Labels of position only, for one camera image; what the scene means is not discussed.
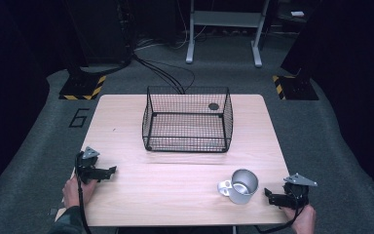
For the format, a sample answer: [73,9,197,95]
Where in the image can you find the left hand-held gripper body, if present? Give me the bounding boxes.
[74,145,104,185]

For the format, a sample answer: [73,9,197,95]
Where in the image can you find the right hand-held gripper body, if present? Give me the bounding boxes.
[280,173,318,211]

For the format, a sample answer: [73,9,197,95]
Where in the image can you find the person's right hand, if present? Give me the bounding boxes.
[281,204,318,234]

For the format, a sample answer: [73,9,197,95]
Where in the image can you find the person's left hand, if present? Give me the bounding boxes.
[61,175,98,210]

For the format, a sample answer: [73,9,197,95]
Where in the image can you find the silver metal cup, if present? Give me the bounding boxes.
[216,168,260,206]

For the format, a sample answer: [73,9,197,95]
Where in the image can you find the black cabinet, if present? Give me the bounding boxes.
[62,0,134,67]

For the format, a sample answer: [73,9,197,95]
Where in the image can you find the white metal stand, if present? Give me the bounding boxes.
[185,0,271,68]

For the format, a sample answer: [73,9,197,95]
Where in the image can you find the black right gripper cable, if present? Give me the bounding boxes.
[254,206,306,234]

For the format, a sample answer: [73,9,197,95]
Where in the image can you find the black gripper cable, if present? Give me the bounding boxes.
[254,206,306,234]
[74,155,93,234]

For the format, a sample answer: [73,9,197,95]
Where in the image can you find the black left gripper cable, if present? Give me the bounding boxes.
[74,155,93,234]

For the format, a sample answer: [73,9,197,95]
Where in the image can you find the black yellow striped base plate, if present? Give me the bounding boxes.
[58,73,107,101]
[271,74,319,101]

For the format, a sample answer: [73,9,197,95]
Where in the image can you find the black wire mesh basket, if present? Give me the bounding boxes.
[141,85,235,153]

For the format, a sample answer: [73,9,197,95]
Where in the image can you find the black floor cables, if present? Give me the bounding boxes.
[131,52,197,96]

